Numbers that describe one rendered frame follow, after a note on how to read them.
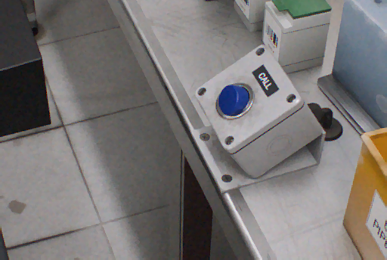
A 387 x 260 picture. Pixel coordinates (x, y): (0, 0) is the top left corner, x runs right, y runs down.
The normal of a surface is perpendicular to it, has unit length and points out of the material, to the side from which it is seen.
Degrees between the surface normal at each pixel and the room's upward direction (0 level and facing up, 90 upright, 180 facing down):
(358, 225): 90
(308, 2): 0
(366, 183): 90
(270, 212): 0
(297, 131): 90
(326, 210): 0
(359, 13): 90
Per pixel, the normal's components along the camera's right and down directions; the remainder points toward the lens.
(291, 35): 0.36, 0.67
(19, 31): -0.04, -0.69
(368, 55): -0.88, 0.32
